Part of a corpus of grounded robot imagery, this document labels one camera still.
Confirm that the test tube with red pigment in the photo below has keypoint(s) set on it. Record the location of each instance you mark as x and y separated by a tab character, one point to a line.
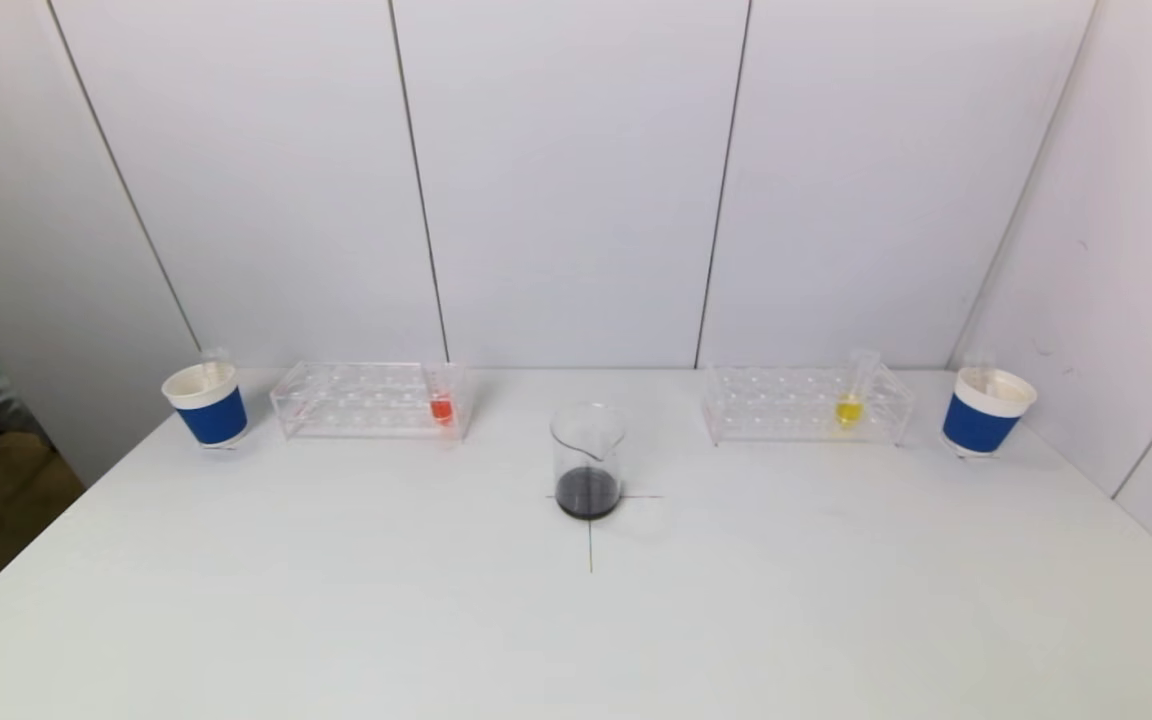
978	370
441	408

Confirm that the blue and white paper cup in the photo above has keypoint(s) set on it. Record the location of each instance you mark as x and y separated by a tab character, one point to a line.
976	425
211	415

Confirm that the test tube with blue pigment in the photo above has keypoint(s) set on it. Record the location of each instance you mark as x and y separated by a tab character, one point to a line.
214	362

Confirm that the test tube with yellow pigment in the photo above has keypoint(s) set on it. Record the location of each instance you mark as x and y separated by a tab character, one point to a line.
848	410

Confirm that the clear glass beaker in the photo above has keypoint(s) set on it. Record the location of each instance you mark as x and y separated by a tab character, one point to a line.
588	490

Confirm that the clear acrylic test tube rack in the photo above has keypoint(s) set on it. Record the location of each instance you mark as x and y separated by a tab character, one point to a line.
786	415
366	415

